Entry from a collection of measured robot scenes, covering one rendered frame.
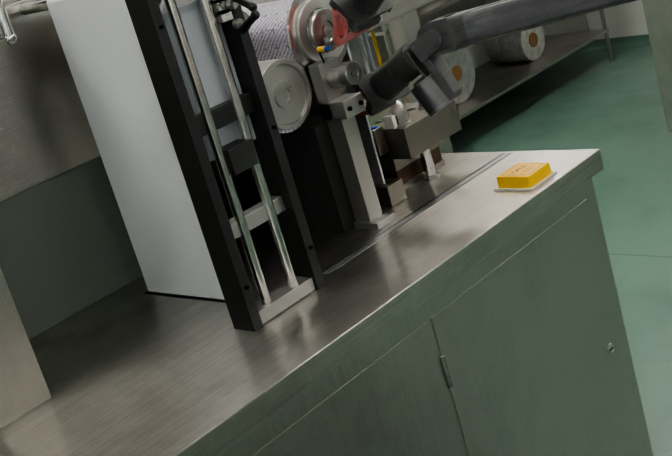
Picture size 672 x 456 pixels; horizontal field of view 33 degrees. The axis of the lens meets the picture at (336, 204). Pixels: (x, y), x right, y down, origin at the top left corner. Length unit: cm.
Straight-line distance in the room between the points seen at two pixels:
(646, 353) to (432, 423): 157
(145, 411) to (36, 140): 62
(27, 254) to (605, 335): 107
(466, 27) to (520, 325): 52
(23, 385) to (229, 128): 48
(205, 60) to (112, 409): 52
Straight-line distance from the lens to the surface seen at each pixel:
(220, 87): 168
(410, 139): 207
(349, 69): 189
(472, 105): 567
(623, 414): 227
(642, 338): 338
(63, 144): 202
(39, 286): 201
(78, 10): 185
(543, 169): 200
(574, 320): 210
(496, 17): 185
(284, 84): 190
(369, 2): 185
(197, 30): 166
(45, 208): 201
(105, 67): 185
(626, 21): 696
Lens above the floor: 152
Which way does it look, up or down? 17 degrees down
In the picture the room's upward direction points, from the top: 16 degrees counter-clockwise
